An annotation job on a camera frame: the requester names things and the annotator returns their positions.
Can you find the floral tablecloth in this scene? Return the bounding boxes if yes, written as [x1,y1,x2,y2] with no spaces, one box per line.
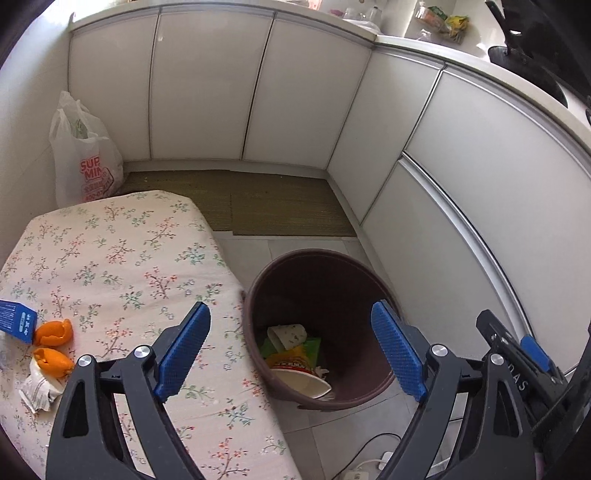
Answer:
[0,190,301,480]

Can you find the white cabinet door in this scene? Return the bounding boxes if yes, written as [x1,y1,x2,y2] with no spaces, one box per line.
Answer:
[330,50,445,223]
[69,9,161,161]
[150,9,276,161]
[242,17,373,170]

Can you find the black cable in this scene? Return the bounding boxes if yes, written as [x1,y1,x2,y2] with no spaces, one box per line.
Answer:
[332,431,402,477]

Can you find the white power strip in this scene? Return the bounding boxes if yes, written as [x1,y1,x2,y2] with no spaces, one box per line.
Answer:
[344,453,394,480]

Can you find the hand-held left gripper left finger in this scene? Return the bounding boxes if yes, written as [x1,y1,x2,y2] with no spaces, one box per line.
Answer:
[45,301,212,480]

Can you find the brown plastic bin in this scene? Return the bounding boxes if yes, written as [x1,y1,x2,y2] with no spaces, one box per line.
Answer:
[243,249,402,411]

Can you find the wall rack with seasoning packets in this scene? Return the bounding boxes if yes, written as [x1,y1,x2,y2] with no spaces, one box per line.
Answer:
[413,0,469,44]

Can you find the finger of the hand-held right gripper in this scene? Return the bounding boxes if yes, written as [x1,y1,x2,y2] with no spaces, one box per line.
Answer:
[519,336,563,385]
[476,309,523,364]

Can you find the black wok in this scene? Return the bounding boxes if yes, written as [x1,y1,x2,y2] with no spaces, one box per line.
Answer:
[485,0,571,104]

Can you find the white cabinet drawer front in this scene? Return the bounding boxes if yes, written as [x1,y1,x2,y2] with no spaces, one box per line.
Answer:
[401,71,591,320]
[361,157,532,334]

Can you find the red instant noodle cup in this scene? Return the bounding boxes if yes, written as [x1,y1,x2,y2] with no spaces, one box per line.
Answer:
[270,346,333,400]

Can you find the white tissue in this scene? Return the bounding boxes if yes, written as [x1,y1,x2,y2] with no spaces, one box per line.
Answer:
[19,357,65,414]

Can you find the orange peel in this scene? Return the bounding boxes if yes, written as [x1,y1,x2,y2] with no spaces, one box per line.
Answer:
[33,347,75,377]
[33,318,75,347]

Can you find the green snack bag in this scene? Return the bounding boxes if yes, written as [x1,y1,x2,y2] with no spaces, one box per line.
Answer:
[263,337,322,365]

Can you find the white plastic shopping bag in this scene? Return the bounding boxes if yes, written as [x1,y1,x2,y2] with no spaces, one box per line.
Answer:
[49,91,124,208]

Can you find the woven straw floor mat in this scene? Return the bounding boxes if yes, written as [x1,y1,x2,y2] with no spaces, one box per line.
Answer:
[230,173,359,238]
[122,170,232,232]

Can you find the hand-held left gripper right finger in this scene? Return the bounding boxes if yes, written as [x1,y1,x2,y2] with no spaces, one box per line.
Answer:
[370,299,537,480]

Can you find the white paper cup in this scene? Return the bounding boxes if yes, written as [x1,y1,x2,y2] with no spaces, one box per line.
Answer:
[267,323,308,354]

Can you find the blue cardboard box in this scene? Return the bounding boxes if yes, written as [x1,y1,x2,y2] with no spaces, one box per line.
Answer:
[0,299,38,344]

